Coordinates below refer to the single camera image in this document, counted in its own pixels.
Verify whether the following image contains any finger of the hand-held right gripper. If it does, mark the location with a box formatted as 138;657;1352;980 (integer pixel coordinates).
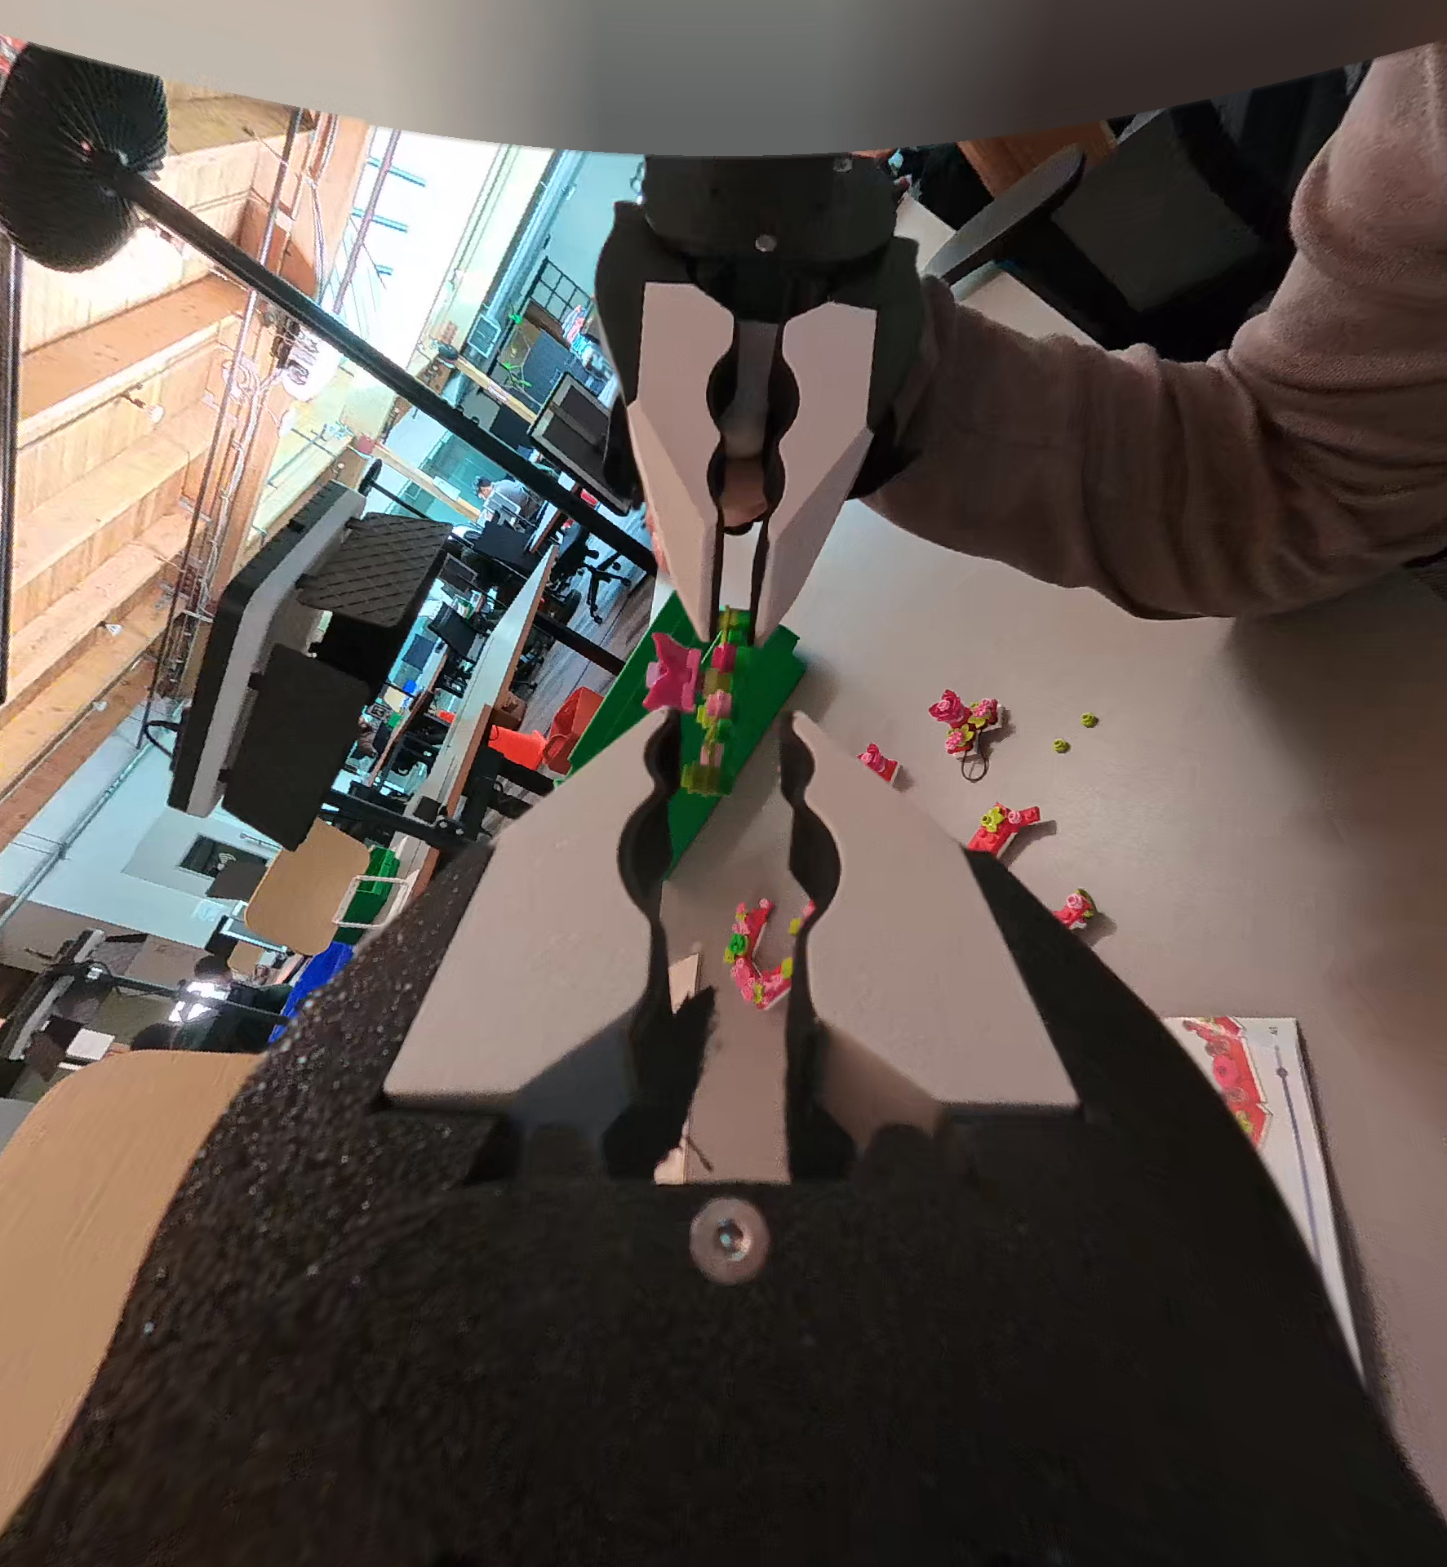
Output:
747;298;880;640
625;281;741;644

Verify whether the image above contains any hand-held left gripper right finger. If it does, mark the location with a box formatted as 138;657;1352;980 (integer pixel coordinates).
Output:
783;712;1082;1181

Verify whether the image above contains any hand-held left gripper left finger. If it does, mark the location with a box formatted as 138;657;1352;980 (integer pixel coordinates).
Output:
382;708;717;1181

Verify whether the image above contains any green lego baseplate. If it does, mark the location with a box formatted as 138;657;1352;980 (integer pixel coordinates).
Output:
568;588;807;883

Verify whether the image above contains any pink and green lego strip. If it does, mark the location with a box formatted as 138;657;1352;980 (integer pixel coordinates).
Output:
679;604;755;800

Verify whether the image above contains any person's right forearm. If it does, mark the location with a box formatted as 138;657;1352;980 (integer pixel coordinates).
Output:
856;24;1447;619

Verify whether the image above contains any pink curved lego segment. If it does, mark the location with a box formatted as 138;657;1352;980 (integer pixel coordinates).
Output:
723;896;817;1014

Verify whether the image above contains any pink lego flower cluster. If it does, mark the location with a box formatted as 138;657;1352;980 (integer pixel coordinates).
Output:
927;689;1001;785

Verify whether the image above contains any white lego instruction booklet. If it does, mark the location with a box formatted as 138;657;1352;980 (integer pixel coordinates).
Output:
1162;1012;1365;1373

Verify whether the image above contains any black computer monitor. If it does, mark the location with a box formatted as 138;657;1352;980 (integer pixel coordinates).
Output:
529;370;638;516

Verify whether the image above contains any green storage bin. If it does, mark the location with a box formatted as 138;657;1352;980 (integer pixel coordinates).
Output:
334;875;411;945

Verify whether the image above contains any blue storage bin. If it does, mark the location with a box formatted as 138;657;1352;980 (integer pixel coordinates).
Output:
270;943;351;1042

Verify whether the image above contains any wooden chair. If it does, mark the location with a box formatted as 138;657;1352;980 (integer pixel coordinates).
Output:
242;817;403;956

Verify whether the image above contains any red chair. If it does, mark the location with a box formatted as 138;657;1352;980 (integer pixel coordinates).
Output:
544;687;608;775

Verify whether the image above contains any long white desk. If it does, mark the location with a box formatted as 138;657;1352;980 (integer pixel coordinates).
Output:
416;544;557;858

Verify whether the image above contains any black metal pole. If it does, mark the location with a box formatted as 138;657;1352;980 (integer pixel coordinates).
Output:
116;165;661;578

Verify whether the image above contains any black and white machine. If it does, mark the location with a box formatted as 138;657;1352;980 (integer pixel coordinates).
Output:
164;479;454;851

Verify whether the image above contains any black office chair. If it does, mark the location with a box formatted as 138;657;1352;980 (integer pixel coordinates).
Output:
918;103;1275;319

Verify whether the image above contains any black round ribbed lamp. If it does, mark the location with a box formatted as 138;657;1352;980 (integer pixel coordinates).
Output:
0;43;174;274

